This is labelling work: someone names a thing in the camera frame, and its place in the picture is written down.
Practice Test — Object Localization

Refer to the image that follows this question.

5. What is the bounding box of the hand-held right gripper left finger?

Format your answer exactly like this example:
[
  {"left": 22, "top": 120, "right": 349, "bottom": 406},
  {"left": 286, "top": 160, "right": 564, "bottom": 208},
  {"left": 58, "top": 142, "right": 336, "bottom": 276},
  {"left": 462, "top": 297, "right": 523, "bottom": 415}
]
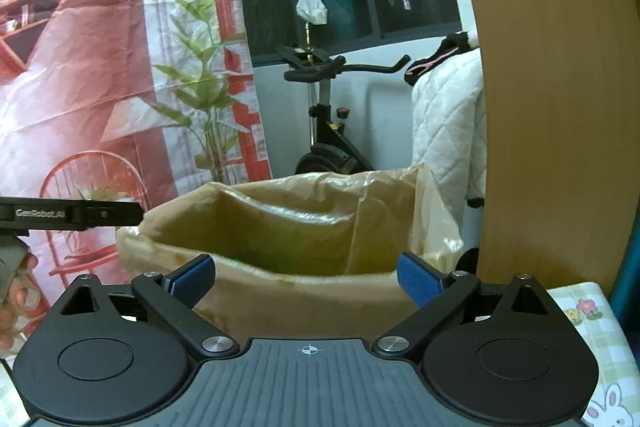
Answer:
[{"left": 50, "top": 253, "right": 241, "bottom": 363}]

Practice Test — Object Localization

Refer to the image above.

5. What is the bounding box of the stand with white cover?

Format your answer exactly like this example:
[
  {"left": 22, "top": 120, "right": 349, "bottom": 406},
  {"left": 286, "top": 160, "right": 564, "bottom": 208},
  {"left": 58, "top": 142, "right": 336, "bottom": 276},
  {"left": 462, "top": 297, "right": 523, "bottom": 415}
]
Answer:
[{"left": 295, "top": 0, "right": 329, "bottom": 58}]

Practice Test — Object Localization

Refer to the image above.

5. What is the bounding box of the black pink-trimmed garment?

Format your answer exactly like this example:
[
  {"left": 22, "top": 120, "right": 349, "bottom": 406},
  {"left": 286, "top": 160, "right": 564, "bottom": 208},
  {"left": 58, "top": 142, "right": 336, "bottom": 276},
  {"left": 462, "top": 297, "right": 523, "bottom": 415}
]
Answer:
[{"left": 404, "top": 31, "right": 482, "bottom": 88}]

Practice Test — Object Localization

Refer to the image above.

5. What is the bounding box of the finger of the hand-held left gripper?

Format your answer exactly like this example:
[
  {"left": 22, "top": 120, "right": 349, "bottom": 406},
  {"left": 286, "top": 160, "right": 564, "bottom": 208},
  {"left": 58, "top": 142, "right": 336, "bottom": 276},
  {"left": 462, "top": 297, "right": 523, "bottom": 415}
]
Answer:
[{"left": 82, "top": 200, "right": 144, "bottom": 229}]

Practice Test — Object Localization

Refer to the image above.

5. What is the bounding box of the white quilted blanket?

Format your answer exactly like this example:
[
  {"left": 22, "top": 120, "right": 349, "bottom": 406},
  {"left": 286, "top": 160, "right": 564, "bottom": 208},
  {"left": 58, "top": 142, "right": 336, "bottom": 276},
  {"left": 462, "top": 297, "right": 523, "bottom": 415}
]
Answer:
[{"left": 411, "top": 43, "right": 488, "bottom": 208}]

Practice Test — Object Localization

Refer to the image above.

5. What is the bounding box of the red printed backdrop cloth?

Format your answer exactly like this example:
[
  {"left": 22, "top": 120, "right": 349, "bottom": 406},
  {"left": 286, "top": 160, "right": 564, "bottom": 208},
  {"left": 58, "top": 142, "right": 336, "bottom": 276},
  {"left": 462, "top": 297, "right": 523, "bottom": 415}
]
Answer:
[{"left": 0, "top": 0, "right": 274, "bottom": 358}]

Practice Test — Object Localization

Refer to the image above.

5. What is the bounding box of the person's left hand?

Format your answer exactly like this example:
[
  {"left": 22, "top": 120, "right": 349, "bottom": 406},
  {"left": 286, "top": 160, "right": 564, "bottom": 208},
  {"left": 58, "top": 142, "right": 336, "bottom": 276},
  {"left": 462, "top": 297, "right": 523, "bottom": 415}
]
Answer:
[{"left": 0, "top": 239, "right": 40, "bottom": 354}]

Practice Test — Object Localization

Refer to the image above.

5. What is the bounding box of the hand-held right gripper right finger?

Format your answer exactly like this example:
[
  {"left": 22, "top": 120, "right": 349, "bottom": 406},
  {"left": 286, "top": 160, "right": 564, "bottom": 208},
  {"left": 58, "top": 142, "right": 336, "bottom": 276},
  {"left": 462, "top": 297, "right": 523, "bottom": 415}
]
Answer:
[{"left": 372, "top": 252, "right": 568, "bottom": 360}]

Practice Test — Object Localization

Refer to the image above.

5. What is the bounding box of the black exercise bike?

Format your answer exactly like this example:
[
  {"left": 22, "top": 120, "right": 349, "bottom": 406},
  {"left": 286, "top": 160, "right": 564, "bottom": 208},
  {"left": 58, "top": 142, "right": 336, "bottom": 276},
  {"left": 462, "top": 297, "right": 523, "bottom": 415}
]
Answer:
[{"left": 274, "top": 44, "right": 412, "bottom": 180}]

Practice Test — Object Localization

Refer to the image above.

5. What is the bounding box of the brown cardboard box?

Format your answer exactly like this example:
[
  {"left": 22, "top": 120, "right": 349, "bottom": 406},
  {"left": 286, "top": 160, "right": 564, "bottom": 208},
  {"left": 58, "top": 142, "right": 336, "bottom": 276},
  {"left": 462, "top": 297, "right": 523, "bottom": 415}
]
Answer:
[{"left": 117, "top": 177, "right": 463, "bottom": 343}]

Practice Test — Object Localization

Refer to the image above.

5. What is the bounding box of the wooden board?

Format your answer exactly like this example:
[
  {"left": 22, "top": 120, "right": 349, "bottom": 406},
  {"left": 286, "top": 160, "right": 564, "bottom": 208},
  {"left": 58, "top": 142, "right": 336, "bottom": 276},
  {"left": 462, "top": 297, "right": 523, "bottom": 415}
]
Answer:
[{"left": 442, "top": 0, "right": 640, "bottom": 297}]

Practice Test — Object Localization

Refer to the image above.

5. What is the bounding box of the checked tablecloth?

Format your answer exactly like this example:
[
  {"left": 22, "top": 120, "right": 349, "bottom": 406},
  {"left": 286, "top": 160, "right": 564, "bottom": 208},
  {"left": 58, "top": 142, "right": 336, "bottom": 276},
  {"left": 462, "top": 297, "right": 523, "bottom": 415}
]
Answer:
[{"left": 0, "top": 282, "right": 640, "bottom": 427}]

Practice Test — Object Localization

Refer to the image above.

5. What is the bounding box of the clear plastic bag liner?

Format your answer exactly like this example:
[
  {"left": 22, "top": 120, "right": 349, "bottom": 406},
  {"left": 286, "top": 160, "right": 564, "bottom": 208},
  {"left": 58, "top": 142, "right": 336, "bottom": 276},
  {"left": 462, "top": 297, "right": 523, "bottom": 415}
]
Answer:
[{"left": 116, "top": 164, "right": 466, "bottom": 290}]

